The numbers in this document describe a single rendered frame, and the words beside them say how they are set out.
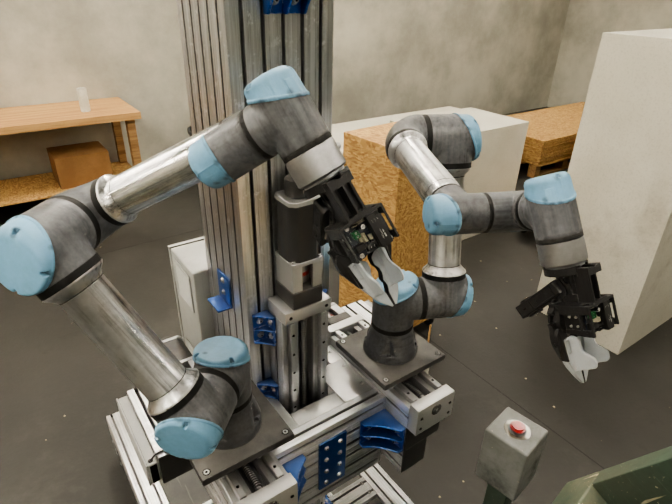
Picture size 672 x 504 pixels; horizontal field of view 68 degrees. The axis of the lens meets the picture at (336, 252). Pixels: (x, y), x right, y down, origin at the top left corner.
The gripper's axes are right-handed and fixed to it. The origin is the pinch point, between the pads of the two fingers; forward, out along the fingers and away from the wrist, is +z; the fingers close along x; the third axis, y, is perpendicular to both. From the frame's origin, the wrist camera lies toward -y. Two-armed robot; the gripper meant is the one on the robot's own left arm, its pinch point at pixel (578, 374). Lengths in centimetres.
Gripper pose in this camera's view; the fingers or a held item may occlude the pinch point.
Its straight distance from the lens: 99.8
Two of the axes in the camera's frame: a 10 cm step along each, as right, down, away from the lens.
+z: 2.5, 9.7, 0.8
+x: 8.3, -2.5, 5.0
